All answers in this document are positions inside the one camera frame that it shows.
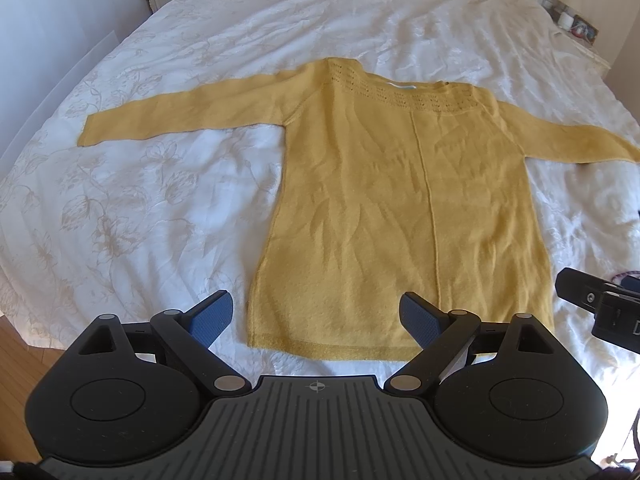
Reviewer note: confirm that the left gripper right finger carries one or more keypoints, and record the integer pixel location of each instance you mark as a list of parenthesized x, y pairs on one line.
[(444, 339)]

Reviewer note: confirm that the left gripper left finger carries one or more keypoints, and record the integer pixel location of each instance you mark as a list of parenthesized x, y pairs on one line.
[(187, 336)]

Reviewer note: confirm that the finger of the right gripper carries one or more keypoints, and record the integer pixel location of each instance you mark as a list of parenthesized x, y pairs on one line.
[(586, 291)]

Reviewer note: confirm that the yellow knit sweater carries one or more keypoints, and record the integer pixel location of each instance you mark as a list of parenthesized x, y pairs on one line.
[(385, 188)]

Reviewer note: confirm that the cream right nightstand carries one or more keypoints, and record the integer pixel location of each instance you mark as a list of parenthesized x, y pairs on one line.
[(599, 64)]

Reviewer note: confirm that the dark photo frame right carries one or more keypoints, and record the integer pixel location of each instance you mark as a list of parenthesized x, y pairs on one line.
[(583, 30)]

